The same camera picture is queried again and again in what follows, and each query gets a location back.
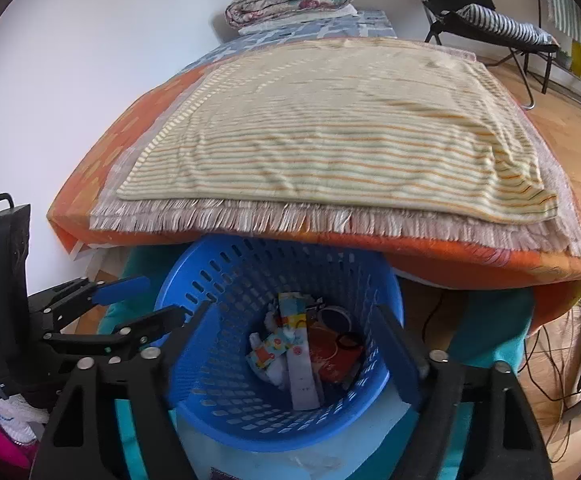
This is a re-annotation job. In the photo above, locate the red paper packet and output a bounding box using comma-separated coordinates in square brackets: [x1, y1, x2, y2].
[307, 325, 363, 386]

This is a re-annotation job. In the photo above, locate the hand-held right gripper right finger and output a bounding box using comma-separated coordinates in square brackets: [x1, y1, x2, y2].
[370, 304, 553, 480]

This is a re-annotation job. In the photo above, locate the orange teal patterned wrapper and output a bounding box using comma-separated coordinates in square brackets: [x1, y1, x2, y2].
[248, 332, 292, 372]

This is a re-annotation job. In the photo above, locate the pale fringed cloth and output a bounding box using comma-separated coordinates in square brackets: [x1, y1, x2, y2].
[90, 42, 581, 256]

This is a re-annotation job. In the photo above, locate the person's left hand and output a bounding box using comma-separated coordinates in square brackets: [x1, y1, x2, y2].
[0, 392, 51, 443]

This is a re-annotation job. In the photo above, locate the blue checked bedsheet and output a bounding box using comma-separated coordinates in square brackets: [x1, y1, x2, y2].
[190, 9, 398, 68]

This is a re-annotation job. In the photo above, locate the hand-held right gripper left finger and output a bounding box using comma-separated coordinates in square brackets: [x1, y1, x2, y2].
[30, 302, 211, 480]

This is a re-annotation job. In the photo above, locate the yellow striped towel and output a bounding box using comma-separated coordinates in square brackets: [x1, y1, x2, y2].
[115, 40, 560, 223]

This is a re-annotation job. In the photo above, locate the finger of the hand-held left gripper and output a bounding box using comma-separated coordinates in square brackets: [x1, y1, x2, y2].
[28, 275, 152, 333]
[45, 305, 194, 361]

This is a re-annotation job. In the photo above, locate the blue white striped cloth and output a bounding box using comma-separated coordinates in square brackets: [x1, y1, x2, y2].
[456, 4, 555, 45]

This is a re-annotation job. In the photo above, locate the white tube with colourful top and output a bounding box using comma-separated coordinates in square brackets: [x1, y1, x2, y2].
[276, 292, 321, 411]

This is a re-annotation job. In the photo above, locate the orange floral blanket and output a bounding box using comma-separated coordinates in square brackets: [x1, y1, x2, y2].
[46, 37, 581, 336]

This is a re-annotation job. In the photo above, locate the white plastic bag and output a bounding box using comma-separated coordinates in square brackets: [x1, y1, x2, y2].
[248, 310, 292, 392]

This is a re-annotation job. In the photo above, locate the blue plastic laundry basket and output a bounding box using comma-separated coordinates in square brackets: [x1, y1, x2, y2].
[154, 236, 405, 453]

